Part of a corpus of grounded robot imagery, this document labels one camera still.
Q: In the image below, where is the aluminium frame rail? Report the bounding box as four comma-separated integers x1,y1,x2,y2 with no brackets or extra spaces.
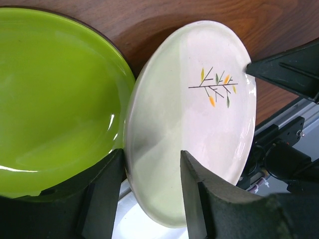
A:
254,98,319,136

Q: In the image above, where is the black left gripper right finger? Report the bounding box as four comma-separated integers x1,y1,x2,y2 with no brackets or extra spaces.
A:
180,150,319,239

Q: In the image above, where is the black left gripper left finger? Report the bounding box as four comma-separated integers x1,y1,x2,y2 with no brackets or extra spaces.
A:
0,149,124,239

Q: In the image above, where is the white scalloped deep plate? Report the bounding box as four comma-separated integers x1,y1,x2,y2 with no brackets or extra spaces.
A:
112,180,188,239

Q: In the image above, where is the lime green plate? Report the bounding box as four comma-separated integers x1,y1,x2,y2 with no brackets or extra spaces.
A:
0,7,135,198

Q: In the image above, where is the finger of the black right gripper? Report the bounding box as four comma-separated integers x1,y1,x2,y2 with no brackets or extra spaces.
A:
246,39,319,104

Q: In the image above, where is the cream green branch plate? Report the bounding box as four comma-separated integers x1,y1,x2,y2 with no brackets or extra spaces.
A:
124,20,257,228

